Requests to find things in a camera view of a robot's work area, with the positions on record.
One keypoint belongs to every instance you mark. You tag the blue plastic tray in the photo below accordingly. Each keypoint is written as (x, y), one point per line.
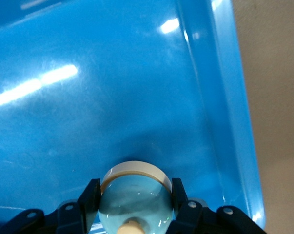
(112, 97)

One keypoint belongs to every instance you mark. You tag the brown table cover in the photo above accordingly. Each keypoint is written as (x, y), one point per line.
(278, 97)

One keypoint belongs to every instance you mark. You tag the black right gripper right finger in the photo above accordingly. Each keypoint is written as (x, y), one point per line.
(198, 219)

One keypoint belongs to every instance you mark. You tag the blue bell with beige base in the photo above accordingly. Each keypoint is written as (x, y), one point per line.
(137, 200)

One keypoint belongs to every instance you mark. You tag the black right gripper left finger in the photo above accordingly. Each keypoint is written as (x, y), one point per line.
(71, 219)

